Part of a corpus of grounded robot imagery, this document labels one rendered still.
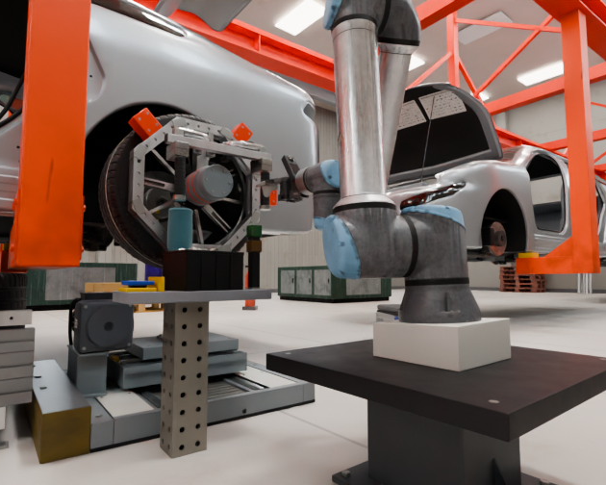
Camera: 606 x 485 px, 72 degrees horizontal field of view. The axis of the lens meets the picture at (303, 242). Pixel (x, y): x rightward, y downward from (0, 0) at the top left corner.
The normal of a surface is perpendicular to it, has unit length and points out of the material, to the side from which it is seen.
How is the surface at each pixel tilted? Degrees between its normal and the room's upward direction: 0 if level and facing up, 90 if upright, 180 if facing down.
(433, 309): 69
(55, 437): 90
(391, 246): 93
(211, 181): 90
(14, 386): 90
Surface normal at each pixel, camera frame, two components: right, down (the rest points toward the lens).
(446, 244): 0.21, -0.11
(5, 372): 0.60, -0.07
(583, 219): -0.80, -0.05
